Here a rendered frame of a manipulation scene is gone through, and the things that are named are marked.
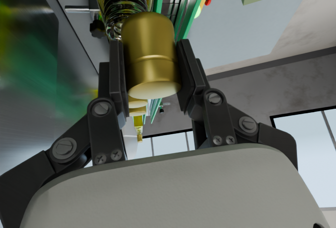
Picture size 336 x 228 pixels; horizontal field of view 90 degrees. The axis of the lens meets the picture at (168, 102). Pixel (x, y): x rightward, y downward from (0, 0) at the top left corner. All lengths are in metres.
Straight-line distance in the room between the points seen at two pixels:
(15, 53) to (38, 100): 0.06
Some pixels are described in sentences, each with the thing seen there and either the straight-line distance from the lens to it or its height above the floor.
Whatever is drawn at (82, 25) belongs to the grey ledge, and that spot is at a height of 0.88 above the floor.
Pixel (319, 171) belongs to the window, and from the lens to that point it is 3.47.
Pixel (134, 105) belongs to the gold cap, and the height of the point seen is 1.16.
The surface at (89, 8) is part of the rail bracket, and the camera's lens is 0.37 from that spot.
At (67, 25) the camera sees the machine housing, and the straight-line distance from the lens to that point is 0.52.
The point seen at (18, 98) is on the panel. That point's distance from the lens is 0.24.
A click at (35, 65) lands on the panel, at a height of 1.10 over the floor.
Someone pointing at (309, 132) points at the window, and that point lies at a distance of 3.43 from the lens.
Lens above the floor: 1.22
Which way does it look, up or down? 15 degrees down
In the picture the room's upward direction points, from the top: 172 degrees clockwise
